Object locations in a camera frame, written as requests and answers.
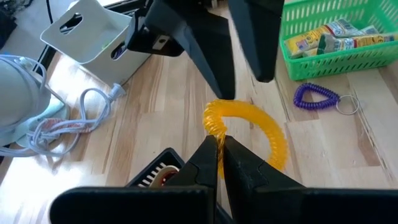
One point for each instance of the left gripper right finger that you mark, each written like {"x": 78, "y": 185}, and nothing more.
{"x": 295, "y": 205}

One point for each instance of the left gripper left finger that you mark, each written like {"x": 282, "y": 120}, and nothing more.
{"x": 140, "y": 205}

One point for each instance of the black plastic mesh basket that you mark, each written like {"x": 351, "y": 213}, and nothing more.
{"x": 161, "y": 157}

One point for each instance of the beige tape roll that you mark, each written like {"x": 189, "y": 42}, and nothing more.
{"x": 166, "y": 171}

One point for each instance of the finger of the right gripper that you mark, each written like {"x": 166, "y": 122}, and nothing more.
{"x": 211, "y": 46}
{"x": 258, "y": 37}

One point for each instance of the green plastic basket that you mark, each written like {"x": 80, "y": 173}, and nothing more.
{"x": 326, "y": 67}

